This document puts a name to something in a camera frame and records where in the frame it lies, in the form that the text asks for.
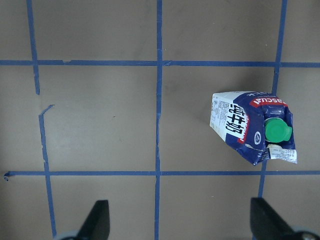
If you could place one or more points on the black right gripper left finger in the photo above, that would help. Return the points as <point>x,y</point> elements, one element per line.
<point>97,224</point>

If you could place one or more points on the blue white milk carton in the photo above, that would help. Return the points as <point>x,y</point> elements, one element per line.
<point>258,125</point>

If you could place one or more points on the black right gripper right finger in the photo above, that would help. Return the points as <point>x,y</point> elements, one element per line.
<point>266,223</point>

